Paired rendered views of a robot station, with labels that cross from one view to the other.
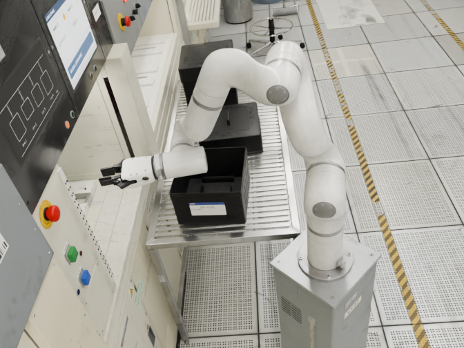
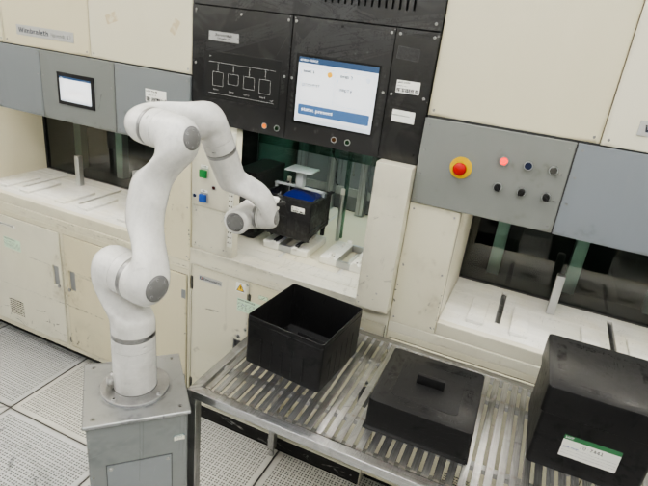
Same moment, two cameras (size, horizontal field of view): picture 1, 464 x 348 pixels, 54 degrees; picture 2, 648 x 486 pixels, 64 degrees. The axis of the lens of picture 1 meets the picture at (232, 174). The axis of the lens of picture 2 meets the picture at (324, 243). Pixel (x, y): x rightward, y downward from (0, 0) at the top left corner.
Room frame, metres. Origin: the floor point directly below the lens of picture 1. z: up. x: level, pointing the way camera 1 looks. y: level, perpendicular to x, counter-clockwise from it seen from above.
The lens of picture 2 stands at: (1.78, -1.32, 1.79)
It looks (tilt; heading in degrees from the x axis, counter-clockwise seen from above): 23 degrees down; 105
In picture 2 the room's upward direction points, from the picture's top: 7 degrees clockwise
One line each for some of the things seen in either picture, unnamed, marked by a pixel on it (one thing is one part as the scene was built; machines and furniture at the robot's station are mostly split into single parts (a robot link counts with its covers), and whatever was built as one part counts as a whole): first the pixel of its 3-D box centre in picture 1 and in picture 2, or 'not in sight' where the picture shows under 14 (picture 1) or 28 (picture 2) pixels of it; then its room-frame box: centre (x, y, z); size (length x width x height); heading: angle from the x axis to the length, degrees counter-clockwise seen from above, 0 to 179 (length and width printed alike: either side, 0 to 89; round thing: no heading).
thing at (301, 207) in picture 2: not in sight; (298, 204); (1.11, 0.71, 1.06); 0.24 x 0.20 x 0.32; 174
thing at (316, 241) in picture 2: not in sight; (295, 240); (1.11, 0.71, 0.89); 0.22 x 0.21 x 0.04; 83
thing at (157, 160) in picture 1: (159, 167); not in sight; (1.12, 0.22, 1.19); 0.09 x 0.03 x 0.08; 0
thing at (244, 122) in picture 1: (229, 126); (427, 395); (1.80, -0.03, 0.83); 0.29 x 0.29 x 0.13; 85
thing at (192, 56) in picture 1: (210, 74); (590, 410); (2.24, 0.03, 0.89); 0.29 x 0.29 x 0.25; 85
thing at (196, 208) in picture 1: (212, 185); (305, 334); (1.38, 0.09, 0.85); 0.28 x 0.28 x 0.17; 78
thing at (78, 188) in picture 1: (65, 201); (351, 256); (1.38, 0.68, 0.89); 0.22 x 0.21 x 0.04; 83
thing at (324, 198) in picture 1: (324, 204); (123, 290); (0.96, -0.26, 1.07); 0.19 x 0.12 x 0.24; 163
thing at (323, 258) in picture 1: (324, 241); (134, 360); (0.99, -0.27, 0.85); 0.19 x 0.19 x 0.18
